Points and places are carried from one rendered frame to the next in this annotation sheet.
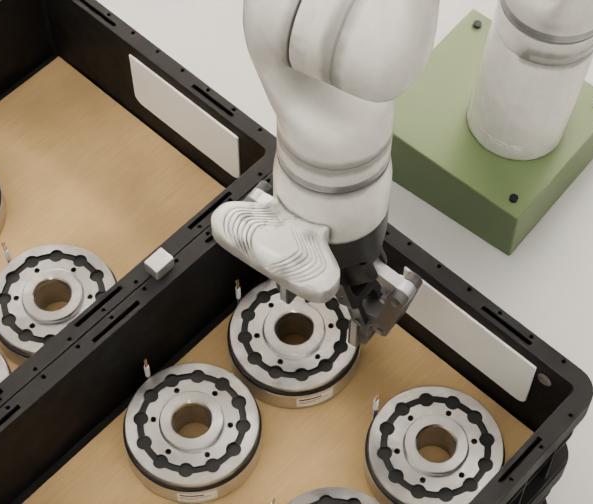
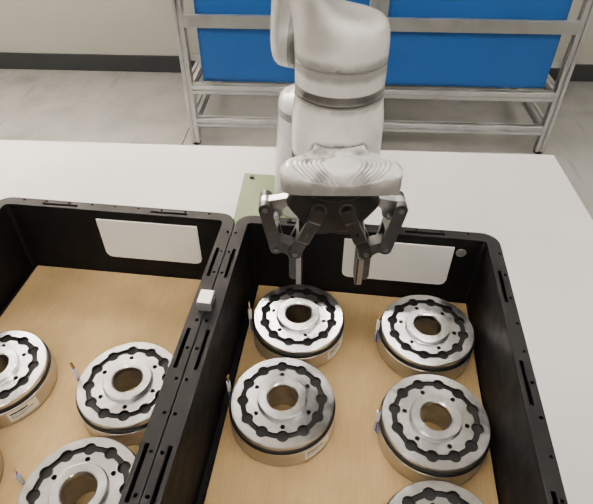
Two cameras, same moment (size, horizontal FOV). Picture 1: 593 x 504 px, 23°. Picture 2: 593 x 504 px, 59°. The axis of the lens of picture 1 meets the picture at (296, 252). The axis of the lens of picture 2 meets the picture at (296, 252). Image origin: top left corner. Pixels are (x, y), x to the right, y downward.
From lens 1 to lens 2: 0.64 m
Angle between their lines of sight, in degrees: 28
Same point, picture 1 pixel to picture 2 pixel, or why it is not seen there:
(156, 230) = (165, 318)
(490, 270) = not seen: hidden behind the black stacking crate
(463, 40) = (250, 184)
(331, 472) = (377, 383)
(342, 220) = (373, 134)
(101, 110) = (85, 278)
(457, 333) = (390, 264)
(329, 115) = (358, 18)
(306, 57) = not seen: outside the picture
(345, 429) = (363, 356)
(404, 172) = not seen: hidden behind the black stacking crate
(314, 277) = (388, 169)
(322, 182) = (362, 92)
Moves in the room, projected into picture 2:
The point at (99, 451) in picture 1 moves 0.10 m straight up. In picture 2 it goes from (225, 464) to (214, 406)
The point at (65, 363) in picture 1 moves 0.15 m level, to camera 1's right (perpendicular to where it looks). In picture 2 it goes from (185, 395) to (327, 315)
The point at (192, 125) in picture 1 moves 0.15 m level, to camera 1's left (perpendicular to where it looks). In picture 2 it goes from (157, 243) to (32, 295)
